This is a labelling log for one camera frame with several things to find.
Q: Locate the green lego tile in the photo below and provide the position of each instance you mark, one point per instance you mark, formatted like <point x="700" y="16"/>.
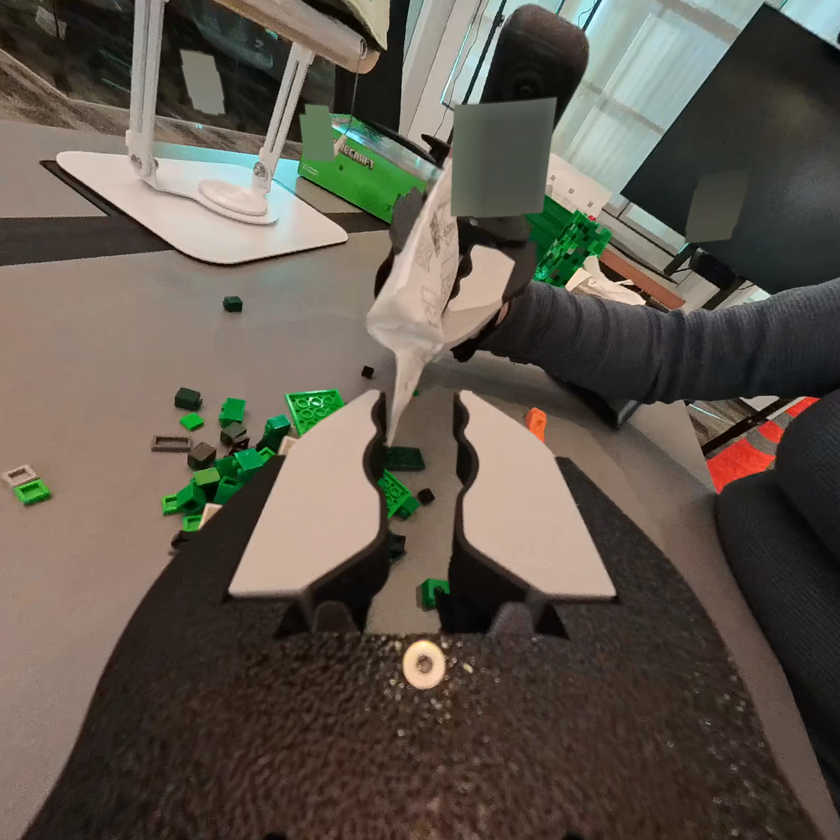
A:
<point x="31" y="493"/>

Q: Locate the dark grey lego frame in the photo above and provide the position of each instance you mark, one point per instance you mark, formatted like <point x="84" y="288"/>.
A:
<point x="170" y="443"/>

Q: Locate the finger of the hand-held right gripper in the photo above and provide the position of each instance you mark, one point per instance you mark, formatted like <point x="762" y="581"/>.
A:
<point x="485" y="282"/>

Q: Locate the person's right forearm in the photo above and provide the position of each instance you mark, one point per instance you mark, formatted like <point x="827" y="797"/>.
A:
<point x="656" y="341"/>

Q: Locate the white paper bag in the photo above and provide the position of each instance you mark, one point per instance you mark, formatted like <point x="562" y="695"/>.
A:
<point x="413" y="302"/>

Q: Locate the orange brick separator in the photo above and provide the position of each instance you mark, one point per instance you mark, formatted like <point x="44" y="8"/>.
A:
<point x="537" y="423"/>

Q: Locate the crumpled white paper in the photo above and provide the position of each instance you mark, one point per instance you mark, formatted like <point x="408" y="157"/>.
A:
<point x="604" y="285"/>

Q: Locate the green lego box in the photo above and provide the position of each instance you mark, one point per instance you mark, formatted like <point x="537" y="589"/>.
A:
<point x="367" y="177"/>

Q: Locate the large black monitor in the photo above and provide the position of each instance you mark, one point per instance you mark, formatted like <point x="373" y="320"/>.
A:
<point x="754" y="118"/>

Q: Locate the open instruction booklet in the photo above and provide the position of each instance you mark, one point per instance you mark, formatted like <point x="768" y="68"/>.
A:
<point x="374" y="16"/>

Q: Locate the wooden side desk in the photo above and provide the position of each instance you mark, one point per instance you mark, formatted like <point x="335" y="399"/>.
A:
<point x="646" y="289"/>

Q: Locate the pile of lego bricks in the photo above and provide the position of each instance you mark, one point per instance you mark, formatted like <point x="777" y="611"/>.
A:
<point x="229" y="472"/>

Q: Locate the dark green lego brick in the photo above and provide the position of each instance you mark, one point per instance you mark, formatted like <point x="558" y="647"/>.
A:
<point x="232" y="303"/>

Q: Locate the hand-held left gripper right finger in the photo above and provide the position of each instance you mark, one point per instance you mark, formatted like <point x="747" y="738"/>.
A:
<point x="525" y="525"/>

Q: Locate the white paper sheet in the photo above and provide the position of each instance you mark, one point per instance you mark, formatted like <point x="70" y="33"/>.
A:
<point x="581" y="184"/>

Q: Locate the white book stand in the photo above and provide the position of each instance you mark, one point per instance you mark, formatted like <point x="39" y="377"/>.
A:
<point x="216" y="223"/>

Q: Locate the light grey lego frame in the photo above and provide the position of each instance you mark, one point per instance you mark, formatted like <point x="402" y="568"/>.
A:
<point x="18" y="474"/>

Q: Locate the person's leg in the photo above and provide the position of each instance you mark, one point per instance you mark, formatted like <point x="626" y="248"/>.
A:
<point x="787" y="558"/>

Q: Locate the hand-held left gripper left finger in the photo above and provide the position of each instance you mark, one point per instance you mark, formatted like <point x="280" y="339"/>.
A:
<point x="315" y="518"/>

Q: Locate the black flat case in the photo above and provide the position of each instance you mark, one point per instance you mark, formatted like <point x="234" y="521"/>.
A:
<point x="620" y="410"/>

